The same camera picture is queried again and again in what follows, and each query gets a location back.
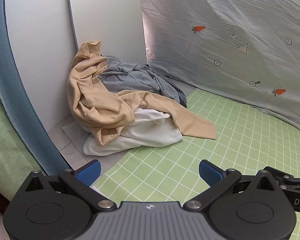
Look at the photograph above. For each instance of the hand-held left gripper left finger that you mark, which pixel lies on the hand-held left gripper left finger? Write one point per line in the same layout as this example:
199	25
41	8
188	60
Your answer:
88	172

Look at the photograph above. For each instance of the teal curtain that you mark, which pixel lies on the teal curtain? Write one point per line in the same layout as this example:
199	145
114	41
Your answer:
12	92

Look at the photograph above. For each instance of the blue plaid shirt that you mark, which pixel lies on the blue plaid shirt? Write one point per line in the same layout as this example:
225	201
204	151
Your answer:
182	100

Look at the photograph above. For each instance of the grey crumpled garment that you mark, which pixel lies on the grey crumpled garment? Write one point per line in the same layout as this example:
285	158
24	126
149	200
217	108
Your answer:
130	77

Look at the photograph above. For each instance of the light green cloth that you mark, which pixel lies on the light green cloth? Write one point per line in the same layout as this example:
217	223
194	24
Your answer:
7	142

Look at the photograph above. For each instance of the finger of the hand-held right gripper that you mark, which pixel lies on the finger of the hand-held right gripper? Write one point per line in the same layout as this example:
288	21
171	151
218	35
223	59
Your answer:
278	171

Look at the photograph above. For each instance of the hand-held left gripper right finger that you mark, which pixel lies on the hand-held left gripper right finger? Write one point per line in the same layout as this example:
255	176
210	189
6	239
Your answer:
211	172

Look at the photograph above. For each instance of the grey carrot-print blanket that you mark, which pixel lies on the grey carrot-print blanket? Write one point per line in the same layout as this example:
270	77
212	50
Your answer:
215	17

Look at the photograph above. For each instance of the white rounded board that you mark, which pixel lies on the white rounded board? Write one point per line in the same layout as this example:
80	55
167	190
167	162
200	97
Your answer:
107	17

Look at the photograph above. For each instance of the green checked bed sheet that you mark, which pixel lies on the green checked bed sheet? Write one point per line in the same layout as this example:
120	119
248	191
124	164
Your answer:
215	130

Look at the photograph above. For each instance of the beige long-sleeved shirt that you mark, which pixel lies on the beige long-sleeved shirt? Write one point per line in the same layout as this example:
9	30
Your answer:
90	100

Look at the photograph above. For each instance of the white crumpled garment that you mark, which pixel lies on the white crumpled garment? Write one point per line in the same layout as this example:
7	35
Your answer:
140	137

